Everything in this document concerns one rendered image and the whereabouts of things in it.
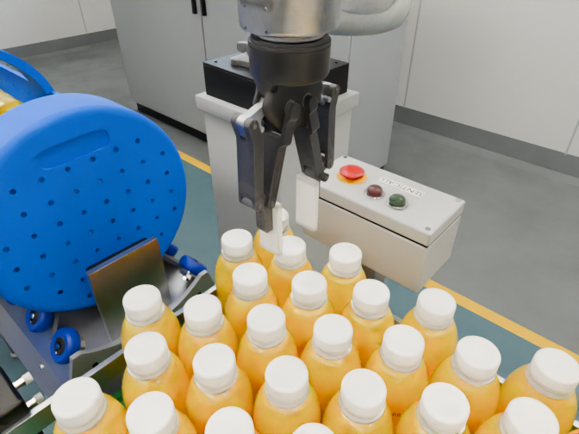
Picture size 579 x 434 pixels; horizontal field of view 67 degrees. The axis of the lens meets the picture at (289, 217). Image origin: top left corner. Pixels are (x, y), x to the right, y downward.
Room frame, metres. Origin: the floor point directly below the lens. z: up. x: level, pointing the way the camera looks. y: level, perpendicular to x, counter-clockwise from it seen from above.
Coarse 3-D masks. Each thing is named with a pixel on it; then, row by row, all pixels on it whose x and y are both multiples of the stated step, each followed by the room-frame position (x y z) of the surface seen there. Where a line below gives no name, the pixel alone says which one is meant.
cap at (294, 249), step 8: (288, 240) 0.43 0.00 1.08; (296, 240) 0.43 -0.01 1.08; (288, 248) 0.41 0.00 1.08; (296, 248) 0.41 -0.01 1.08; (304, 248) 0.41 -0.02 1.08; (280, 256) 0.40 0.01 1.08; (288, 256) 0.40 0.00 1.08; (296, 256) 0.40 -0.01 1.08; (304, 256) 0.41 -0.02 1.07; (288, 264) 0.40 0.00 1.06
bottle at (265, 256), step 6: (288, 228) 0.48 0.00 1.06; (258, 234) 0.48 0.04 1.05; (288, 234) 0.47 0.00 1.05; (294, 234) 0.49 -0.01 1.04; (258, 240) 0.47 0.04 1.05; (258, 246) 0.46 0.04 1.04; (258, 252) 0.46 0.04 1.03; (264, 252) 0.46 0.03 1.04; (270, 252) 0.45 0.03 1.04; (264, 258) 0.45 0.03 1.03; (270, 258) 0.45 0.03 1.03; (264, 264) 0.45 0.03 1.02
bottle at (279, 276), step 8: (272, 264) 0.41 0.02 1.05; (280, 264) 0.41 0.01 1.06; (296, 264) 0.40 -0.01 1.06; (304, 264) 0.41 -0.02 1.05; (272, 272) 0.41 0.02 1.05; (280, 272) 0.40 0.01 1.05; (288, 272) 0.40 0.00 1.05; (296, 272) 0.40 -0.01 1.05; (272, 280) 0.40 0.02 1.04; (280, 280) 0.39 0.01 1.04; (288, 280) 0.39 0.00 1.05; (272, 288) 0.40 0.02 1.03; (280, 288) 0.39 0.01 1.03; (288, 288) 0.39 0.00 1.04; (280, 296) 0.39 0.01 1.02; (280, 304) 0.39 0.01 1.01
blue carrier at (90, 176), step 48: (48, 96) 0.51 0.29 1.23; (96, 96) 0.55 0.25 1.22; (0, 144) 0.42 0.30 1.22; (48, 144) 0.44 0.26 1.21; (96, 144) 0.48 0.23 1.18; (144, 144) 0.52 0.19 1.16; (0, 192) 0.39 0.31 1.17; (48, 192) 0.43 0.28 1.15; (96, 192) 0.47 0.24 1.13; (144, 192) 0.51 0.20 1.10; (0, 240) 0.38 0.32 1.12; (48, 240) 0.41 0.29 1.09; (96, 240) 0.45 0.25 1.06; (0, 288) 0.37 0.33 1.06; (48, 288) 0.40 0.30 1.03
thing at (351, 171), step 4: (348, 164) 0.57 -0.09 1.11; (352, 164) 0.57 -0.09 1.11; (340, 168) 0.56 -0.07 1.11; (344, 168) 0.56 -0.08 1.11; (348, 168) 0.55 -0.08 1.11; (352, 168) 0.55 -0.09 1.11; (356, 168) 0.55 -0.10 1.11; (360, 168) 0.56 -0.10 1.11; (340, 172) 0.55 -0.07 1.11; (344, 172) 0.54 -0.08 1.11; (348, 172) 0.54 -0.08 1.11; (352, 172) 0.54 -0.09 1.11; (356, 172) 0.54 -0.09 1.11; (360, 172) 0.54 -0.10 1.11; (344, 176) 0.54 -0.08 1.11; (348, 176) 0.54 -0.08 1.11; (352, 176) 0.53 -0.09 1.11; (356, 176) 0.54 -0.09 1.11; (360, 176) 0.54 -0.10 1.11
